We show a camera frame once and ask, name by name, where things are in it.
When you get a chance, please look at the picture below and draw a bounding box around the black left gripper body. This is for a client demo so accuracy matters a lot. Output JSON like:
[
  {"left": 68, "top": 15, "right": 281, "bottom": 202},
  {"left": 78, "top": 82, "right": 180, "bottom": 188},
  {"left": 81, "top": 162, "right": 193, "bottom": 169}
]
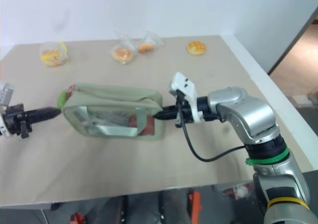
[{"left": 3, "top": 104, "right": 33, "bottom": 139}]

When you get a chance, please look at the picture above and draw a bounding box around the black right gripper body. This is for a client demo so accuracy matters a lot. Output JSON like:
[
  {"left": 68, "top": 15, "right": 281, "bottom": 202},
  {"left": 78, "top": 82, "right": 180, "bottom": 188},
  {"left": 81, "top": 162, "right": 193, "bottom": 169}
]
[{"left": 174, "top": 90, "right": 197, "bottom": 129}]

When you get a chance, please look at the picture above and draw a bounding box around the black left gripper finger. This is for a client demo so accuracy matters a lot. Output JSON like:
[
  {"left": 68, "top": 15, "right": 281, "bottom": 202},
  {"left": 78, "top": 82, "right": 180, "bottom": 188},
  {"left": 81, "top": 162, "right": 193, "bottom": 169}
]
[
  {"left": 24, "top": 114, "right": 60, "bottom": 123},
  {"left": 24, "top": 106, "right": 62, "bottom": 116}
]

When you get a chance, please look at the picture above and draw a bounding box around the green plush keychain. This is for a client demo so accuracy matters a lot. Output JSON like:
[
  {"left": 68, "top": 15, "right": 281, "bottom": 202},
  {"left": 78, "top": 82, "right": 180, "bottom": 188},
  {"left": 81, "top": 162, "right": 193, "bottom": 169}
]
[{"left": 56, "top": 84, "right": 76, "bottom": 110}]

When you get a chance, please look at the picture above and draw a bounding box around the green pouch with clear window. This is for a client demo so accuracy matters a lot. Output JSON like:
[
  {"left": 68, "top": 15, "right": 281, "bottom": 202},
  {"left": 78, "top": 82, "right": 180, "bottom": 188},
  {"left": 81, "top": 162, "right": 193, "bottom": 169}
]
[{"left": 60, "top": 82, "right": 164, "bottom": 143}]

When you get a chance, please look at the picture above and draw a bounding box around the red item inside pouch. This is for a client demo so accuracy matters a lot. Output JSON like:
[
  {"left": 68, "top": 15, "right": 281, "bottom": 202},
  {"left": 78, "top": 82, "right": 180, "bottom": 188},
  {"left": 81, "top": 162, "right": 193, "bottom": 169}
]
[{"left": 128, "top": 115, "right": 155, "bottom": 136}]

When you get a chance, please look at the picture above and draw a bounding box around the clear bag of yellow snacks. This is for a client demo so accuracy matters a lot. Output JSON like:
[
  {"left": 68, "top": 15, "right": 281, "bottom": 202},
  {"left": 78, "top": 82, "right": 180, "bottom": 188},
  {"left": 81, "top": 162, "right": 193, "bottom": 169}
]
[{"left": 39, "top": 41, "right": 70, "bottom": 68}]

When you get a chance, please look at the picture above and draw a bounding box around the clear bag with small donut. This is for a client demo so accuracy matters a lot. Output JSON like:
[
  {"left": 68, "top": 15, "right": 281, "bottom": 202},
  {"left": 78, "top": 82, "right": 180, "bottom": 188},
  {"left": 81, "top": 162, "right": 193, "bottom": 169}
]
[{"left": 137, "top": 31, "right": 165, "bottom": 56}]

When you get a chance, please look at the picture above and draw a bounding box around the round golden bread bun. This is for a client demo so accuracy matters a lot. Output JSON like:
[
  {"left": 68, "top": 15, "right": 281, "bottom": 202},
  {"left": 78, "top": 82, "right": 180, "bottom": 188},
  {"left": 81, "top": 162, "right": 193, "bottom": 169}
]
[{"left": 186, "top": 40, "right": 207, "bottom": 57}]

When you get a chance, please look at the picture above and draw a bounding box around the clear bag with large donut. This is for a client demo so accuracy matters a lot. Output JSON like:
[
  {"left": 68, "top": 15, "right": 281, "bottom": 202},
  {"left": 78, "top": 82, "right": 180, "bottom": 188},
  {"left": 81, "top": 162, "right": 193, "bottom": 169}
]
[{"left": 110, "top": 30, "right": 140, "bottom": 66}]

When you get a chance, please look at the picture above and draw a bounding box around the orange tool under table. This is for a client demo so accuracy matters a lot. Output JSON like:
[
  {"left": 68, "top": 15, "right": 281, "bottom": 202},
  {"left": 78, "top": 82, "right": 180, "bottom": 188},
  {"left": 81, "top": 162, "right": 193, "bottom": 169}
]
[{"left": 188, "top": 191, "right": 201, "bottom": 224}]

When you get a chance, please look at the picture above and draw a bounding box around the red and white packet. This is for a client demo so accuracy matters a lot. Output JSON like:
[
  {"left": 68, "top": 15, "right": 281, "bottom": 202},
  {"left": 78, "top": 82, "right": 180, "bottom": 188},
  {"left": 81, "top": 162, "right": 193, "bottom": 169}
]
[{"left": 222, "top": 182, "right": 252, "bottom": 200}]

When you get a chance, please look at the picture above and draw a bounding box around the red and black tool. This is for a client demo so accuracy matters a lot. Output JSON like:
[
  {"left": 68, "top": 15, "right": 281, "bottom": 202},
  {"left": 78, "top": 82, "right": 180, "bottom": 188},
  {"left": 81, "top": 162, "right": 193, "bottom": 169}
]
[{"left": 70, "top": 212, "right": 87, "bottom": 224}]

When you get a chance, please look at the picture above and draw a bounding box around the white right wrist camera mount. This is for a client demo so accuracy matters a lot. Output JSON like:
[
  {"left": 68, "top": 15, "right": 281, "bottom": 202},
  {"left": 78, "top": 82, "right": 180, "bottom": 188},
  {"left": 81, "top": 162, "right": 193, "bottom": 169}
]
[{"left": 168, "top": 72, "right": 207, "bottom": 123}]

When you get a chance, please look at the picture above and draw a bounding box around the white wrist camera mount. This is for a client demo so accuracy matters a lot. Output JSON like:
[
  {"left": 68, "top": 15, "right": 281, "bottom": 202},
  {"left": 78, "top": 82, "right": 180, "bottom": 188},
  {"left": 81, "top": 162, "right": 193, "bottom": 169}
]
[
  {"left": 168, "top": 72, "right": 207, "bottom": 123},
  {"left": 0, "top": 81, "right": 16, "bottom": 138}
]

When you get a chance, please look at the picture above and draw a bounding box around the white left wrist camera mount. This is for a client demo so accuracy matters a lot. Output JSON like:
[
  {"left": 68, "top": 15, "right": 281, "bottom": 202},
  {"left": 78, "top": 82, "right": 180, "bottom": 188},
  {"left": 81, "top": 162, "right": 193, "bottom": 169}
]
[{"left": 0, "top": 81, "right": 16, "bottom": 138}]

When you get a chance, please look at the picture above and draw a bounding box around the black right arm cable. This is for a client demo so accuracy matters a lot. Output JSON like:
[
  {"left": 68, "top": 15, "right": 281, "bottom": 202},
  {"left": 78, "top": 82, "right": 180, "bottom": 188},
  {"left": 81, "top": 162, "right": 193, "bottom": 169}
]
[{"left": 176, "top": 89, "right": 247, "bottom": 163}]

